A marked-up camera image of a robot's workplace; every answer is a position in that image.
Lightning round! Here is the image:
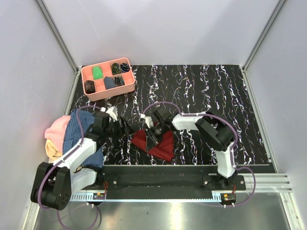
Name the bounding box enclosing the blue checkered cloth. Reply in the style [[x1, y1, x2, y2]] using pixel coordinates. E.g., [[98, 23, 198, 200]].
[[62, 109, 104, 168]]

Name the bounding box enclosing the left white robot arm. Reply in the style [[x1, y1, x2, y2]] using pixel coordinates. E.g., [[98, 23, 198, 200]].
[[30, 106, 133, 210]]

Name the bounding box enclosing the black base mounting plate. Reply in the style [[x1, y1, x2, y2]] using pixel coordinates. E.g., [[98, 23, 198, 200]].
[[102, 165, 247, 191]]

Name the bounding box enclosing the dark red cloth napkin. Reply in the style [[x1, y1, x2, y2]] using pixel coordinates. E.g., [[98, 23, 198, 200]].
[[131, 129, 174, 162]]

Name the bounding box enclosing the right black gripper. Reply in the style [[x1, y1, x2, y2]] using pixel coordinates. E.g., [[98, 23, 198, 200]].
[[144, 122, 167, 152]]

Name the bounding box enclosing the dark striped rolled sock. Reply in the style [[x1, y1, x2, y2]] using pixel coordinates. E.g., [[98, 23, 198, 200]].
[[114, 76, 125, 87]]

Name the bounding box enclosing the yellow patterned dark sock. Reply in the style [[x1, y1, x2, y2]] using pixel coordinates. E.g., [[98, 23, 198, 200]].
[[111, 63, 121, 75]]

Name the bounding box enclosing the pink divided organizer tray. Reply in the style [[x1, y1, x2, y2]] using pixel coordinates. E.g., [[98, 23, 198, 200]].
[[81, 57, 135, 101]]

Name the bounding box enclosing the grey blue rolled sock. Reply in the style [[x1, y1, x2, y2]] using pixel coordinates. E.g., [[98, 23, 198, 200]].
[[104, 76, 116, 90]]

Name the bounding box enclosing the pink cloth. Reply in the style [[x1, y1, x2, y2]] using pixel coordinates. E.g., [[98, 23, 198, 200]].
[[45, 115, 71, 150]]

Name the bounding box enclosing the dark brown rolled sock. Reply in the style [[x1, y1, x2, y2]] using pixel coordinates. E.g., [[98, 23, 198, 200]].
[[84, 80, 96, 94]]

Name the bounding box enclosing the peach orange cloth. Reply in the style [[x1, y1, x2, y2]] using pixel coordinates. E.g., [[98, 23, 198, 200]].
[[45, 139, 64, 163]]

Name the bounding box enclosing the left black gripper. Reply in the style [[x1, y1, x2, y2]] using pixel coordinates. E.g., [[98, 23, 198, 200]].
[[104, 116, 135, 140]]

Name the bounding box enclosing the blue patterned dark sock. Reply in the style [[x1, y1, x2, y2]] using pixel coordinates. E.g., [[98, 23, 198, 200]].
[[120, 63, 130, 73]]

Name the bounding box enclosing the green rolled sock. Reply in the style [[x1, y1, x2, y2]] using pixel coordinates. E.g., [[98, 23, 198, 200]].
[[92, 66, 103, 80]]

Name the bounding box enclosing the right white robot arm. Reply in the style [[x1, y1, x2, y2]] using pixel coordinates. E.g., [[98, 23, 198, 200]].
[[140, 108, 238, 190]]

